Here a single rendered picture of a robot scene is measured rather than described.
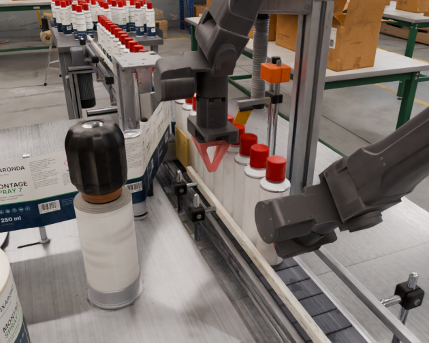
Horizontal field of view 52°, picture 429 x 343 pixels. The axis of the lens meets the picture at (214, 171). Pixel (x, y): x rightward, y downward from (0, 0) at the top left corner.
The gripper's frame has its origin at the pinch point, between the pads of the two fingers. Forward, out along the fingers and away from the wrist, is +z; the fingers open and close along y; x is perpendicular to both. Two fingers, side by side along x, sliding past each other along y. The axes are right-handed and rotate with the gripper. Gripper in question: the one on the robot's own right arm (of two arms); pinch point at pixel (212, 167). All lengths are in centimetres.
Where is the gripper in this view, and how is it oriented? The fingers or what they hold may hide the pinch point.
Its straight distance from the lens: 83.8
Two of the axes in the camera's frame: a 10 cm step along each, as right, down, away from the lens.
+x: 9.3, -1.7, 3.3
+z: 0.0, 8.9, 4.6
